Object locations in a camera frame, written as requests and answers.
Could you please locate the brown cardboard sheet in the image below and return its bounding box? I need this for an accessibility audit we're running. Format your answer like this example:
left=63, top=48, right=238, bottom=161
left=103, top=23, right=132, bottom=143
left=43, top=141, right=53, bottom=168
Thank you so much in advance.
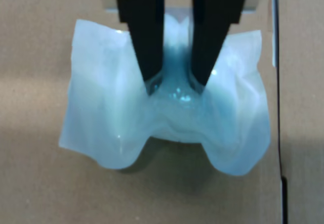
left=277, top=0, right=324, bottom=224
left=0, top=0, right=281, bottom=224

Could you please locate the white cotton packet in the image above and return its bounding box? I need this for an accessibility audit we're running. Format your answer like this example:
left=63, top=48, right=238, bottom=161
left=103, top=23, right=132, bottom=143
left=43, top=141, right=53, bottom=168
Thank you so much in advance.
left=58, top=14, right=271, bottom=176

